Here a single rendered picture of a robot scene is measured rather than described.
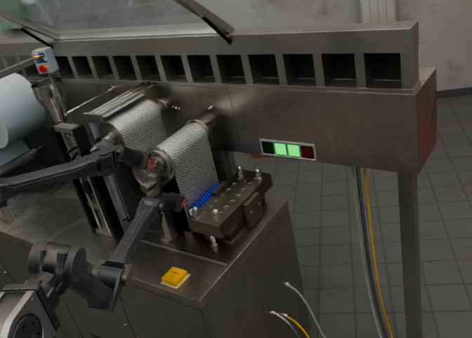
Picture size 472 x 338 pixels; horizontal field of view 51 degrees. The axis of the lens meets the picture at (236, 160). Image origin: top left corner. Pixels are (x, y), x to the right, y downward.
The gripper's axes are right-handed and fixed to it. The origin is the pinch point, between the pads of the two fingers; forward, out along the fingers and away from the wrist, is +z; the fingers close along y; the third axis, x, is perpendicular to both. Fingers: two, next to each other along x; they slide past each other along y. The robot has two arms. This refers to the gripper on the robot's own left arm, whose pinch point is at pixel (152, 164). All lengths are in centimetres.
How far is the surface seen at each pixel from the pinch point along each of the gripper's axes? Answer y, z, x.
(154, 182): -2.3, 6.1, -6.6
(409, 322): 83, 107, -39
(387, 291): 60, 150, -32
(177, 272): 17.5, 9.4, -37.2
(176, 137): 0.9, 8.5, 13.2
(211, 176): 6.7, 30.9, 2.3
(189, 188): 6.5, 18.3, -5.3
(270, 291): 35, 56, -40
